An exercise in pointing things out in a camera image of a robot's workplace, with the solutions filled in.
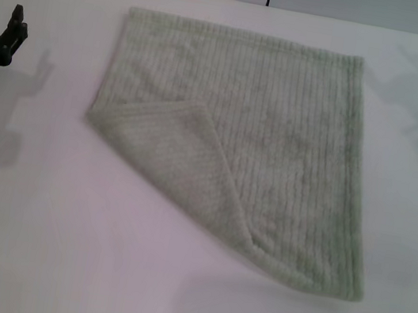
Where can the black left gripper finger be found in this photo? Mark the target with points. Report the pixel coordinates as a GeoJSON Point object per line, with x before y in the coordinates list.
{"type": "Point", "coordinates": [17, 28]}

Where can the pale green ribbed towel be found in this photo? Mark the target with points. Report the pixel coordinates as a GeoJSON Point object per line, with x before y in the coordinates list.
{"type": "Point", "coordinates": [275, 143]}

